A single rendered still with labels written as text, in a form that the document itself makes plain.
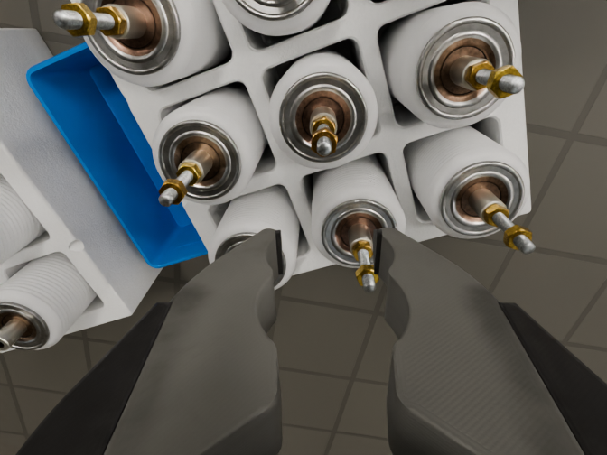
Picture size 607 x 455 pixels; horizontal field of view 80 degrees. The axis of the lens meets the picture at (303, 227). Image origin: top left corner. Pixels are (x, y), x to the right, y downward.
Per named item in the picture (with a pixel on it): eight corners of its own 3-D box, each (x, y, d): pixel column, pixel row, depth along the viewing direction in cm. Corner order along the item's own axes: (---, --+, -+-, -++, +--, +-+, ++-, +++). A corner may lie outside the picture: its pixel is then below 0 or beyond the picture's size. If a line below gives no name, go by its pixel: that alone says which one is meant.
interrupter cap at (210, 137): (172, 199, 36) (169, 202, 35) (151, 121, 32) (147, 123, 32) (247, 195, 35) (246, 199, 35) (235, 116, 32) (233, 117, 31)
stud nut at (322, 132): (342, 139, 25) (343, 142, 24) (327, 158, 26) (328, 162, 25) (320, 122, 25) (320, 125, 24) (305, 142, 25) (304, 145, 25)
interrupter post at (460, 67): (483, 68, 29) (502, 72, 26) (460, 92, 30) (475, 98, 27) (464, 47, 29) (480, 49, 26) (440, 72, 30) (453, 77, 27)
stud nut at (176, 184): (162, 198, 28) (158, 202, 27) (162, 177, 27) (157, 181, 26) (188, 201, 28) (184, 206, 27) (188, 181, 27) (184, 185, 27)
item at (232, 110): (210, 155, 52) (163, 210, 36) (196, 84, 48) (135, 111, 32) (277, 152, 51) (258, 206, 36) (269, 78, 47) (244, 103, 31)
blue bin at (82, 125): (78, 63, 53) (18, 71, 43) (142, 34, 51) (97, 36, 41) (177, 233, 66) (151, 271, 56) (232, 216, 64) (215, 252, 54)
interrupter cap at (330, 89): (380, 88, 30) (382, 89, 30) (348, 171, 34) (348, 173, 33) (294, 58, 29) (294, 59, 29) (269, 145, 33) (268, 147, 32)
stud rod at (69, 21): (127, 13, 27) (65, 7, 20) (132, 29, 27) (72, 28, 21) (115, 14, 27) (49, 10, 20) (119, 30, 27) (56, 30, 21)
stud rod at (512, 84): (479, 71, 28) (529, 84, 21) (469, 82, 28) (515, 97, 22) (471, 62, 28) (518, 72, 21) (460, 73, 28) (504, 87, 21)
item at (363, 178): (388, 188, 53) (418, 255, 38) (328, 211, 56) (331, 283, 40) (367, 127, 49) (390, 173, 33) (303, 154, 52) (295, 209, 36)
